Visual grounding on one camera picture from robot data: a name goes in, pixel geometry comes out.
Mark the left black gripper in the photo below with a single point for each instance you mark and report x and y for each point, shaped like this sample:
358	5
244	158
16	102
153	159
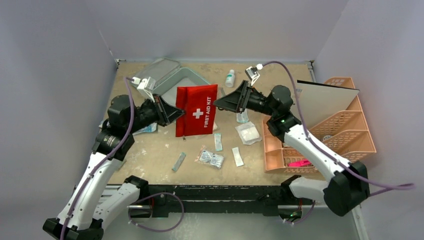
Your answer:
166	113

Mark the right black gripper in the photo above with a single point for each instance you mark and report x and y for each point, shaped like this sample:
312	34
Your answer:
246	97

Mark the light blue patterned packet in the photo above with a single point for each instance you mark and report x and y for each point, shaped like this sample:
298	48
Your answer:
242	117

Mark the red first aid pouch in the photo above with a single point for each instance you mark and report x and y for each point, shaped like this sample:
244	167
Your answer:
199	110

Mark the teal bandage strip packet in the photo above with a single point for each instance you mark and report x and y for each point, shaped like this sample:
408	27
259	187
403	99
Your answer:
218	142

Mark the grey green bandage strip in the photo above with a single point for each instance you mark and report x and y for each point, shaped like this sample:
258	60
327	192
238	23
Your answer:
178	162

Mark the white bandage strip packet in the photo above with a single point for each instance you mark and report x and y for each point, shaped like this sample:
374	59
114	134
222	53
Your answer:
237	157

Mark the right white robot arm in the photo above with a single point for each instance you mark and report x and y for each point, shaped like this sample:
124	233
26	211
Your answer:
345	183

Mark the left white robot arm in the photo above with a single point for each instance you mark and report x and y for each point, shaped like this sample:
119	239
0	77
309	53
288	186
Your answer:
83	217

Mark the blue white plastic bag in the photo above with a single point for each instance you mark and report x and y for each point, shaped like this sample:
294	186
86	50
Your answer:
148	129

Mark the white plastic bottle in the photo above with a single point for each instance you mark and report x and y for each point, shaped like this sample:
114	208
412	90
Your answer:
230	79

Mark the white gauze pad packet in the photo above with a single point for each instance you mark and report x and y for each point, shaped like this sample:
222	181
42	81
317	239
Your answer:
248	133

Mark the mint green storage case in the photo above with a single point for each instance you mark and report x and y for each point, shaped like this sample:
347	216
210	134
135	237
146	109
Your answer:
168	75

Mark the clear bag alcohol wipes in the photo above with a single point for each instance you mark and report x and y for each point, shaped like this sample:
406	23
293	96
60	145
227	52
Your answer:
207	157

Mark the pink marker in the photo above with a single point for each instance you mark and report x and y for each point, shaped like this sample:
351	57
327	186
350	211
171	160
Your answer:
300	163

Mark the peach plastic organizer basket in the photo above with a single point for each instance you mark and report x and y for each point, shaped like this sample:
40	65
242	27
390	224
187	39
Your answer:
334	115

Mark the black metal base frame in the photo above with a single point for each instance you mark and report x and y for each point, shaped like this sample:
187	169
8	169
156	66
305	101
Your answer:
267	200

